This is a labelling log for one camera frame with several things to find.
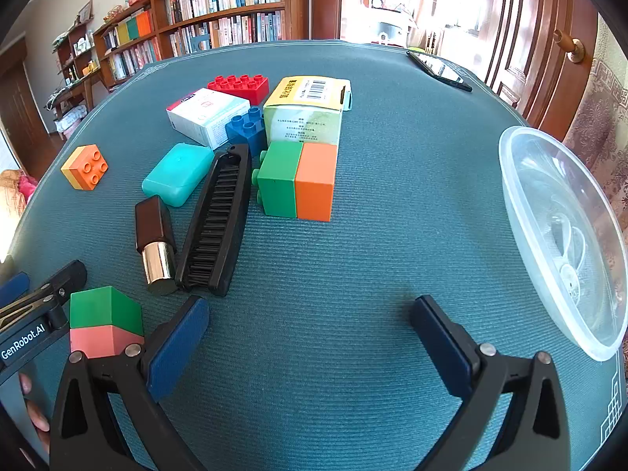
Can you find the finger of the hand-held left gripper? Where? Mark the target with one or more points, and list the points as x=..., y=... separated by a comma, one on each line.
x=12, y=287
x=71, y=274

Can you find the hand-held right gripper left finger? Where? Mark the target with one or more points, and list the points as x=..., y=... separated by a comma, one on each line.
x=179, y=348

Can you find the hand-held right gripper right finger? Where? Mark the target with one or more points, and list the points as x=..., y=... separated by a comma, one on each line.
x=441, y=348

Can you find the green and pink toy block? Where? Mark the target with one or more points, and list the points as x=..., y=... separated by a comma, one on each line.
x=105, y=311

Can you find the brown and gold lipstick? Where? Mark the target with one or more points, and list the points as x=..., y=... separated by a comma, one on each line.
x=154, y=235

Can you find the orange and yellow toy brick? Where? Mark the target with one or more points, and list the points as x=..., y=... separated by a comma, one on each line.
x=86, y=167

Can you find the black folding comb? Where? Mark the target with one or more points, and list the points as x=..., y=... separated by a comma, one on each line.
x=216, y=221

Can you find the teal plastic case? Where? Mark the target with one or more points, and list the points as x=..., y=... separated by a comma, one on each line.
x=176, y=174

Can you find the clear plastic bowl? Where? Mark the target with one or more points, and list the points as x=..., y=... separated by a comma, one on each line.
x=554, y=216

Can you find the green and orange toy block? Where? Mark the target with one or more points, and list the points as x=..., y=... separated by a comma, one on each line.
x=294, y=181

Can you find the white medicine box red label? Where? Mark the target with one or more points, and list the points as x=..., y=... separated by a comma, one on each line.
x=206, y=117

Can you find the blue toy brick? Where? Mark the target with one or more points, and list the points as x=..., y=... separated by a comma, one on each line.
x=245, y=132

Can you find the red toy brick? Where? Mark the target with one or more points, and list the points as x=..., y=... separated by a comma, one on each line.
x=240, y=89

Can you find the yellow and white carton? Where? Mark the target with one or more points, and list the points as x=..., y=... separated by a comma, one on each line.
x=304, y=117

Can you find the person's left hand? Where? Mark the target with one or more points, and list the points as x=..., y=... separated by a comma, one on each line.
x=38, y=422

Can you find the small dark wooden shelf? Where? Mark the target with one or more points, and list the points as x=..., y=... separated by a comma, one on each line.
x=78, y=54

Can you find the black smartphone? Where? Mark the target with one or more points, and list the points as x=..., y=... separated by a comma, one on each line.
x=439, y=69

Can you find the patterned purple curtain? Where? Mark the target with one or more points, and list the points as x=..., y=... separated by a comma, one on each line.
x=608, y=108

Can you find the wooden bookshelf with books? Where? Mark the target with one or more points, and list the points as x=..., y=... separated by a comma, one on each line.
x=225, y=5

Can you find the brown wooden door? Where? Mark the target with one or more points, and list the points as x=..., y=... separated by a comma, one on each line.
x=530, y=34

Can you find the brass door knob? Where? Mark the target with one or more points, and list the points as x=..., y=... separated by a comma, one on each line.
x=569, y=48

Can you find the metal cart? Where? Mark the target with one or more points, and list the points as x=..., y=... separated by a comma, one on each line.
x=390, y=22

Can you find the wooden door frame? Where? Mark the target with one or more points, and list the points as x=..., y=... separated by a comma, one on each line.
x=321, y=0

